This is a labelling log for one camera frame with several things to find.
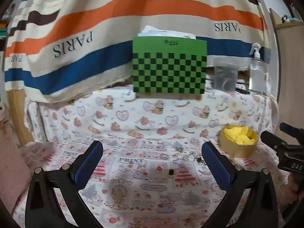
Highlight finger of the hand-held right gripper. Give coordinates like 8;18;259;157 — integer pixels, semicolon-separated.
279;122;304;145
260;130;289;151

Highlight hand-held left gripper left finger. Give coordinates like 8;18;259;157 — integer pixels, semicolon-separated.
25;140;104;228

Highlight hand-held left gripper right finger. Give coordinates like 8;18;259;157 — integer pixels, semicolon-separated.
201;141;279;228

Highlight gold octagonal box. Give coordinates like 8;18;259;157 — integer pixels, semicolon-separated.
218;123;260;158

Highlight metal charm keychain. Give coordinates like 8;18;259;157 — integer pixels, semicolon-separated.
172;155;190;164

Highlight silver chain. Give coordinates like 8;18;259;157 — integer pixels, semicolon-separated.
174;141;186;153

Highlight person's right hand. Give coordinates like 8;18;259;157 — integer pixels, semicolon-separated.
288;172;302;196

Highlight yellow tissue paper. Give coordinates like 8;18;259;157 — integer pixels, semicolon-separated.
222;126;257;145

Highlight clear spray bottle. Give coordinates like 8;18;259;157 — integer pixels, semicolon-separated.
248;43;270;95

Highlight wooden board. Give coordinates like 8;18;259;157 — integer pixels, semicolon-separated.
268;8;304;124

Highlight bear print cloth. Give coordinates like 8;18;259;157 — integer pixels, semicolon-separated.
25;87;279;145

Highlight pink printed tablecloth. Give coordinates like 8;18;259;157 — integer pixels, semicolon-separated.
12;135;292;228

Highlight pink cushion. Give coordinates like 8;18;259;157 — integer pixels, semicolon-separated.
0;114;31;209

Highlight translucent plastic container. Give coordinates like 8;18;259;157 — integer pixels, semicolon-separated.
212;56;239;93

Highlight green checkered box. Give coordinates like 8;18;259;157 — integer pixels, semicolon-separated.
132;36;207;95

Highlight white papers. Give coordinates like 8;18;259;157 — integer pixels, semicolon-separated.
138;25;197;40

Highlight striped blanket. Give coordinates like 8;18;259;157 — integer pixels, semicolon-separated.
5;0;271;104

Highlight wooden post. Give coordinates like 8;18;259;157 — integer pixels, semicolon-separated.
8;88;35;145

